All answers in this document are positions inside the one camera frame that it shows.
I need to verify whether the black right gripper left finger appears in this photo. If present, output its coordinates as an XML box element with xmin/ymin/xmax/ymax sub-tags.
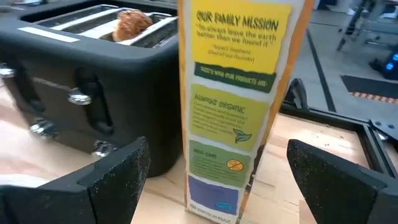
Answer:
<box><xmin>0</xmin><ymin>136</ymin><xmax>151</xmax><ymax>224</ymax></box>

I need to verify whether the black toaster power cord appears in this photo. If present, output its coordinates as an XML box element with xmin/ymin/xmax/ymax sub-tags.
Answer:
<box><xmin>284</xmin><ymin>77</ymin><xmax>309</xmax><ymax>110</ymax></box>

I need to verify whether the black four-slot toaster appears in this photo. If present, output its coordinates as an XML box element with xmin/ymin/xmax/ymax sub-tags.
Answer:
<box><xmin>0</xmin><ymin>0</ymin><xmax>184</xmax><ymax>178</ymax></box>

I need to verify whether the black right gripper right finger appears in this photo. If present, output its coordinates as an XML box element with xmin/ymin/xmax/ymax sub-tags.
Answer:
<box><xmin>286</xmin><ymin>138</ymin><xmax>398</xmax><ymax>224</ymax></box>

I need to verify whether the toasted bagel half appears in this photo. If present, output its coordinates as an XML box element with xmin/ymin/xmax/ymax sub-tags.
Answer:
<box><xmin>111</xmin><ymin>9</ymin><xmax>154</xmax><ymax>43</ymax></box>

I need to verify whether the black device with blue lights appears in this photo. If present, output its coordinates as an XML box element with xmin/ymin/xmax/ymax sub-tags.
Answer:
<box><xmin>369</xmin><ymin>46</ymin><xmax>398</xmax><ymax>81</ymax></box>

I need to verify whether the black aluminium table frame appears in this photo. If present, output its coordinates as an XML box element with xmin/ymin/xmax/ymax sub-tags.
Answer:
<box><xmin>279</xmin><ymin>102</ymin><xmax>398</xmax><ymax>179</ymax></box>

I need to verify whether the cereal box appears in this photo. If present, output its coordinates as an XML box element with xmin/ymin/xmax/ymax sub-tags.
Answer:
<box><xmin>177</xmin><ymin>0</ymin><xmax>315</xmax><ymax>224</ymax></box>

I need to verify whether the black mat with hazard stripe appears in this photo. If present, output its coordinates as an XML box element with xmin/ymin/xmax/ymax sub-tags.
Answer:
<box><xmin>340</xmin><ymin>74</ymin><xmax>398</xmax><ymax>105</ymax></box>

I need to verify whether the metal equipment stand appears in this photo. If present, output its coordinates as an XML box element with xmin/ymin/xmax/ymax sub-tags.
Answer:
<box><xmin>336</xmin><ymin>0</ymin><xmax>398</xmax><ymax>52</ymax></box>

